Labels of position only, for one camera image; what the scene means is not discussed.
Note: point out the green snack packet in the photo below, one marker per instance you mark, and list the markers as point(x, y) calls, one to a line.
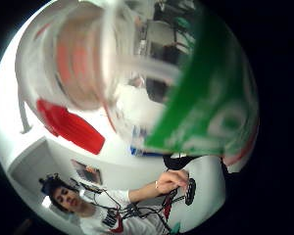
point(202, 98)

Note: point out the framed wall picture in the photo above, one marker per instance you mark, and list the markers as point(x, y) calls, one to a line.
point(88, 172)

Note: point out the clear plastic container red stripes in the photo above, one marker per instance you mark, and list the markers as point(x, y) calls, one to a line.
point(78, 58)

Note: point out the white packet blue print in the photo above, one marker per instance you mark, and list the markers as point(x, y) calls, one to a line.
point(137, 104)

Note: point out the black oblong device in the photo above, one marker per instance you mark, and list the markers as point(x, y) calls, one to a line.
point(190, 192)

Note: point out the the person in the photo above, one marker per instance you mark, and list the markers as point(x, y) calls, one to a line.
point(98, 217)

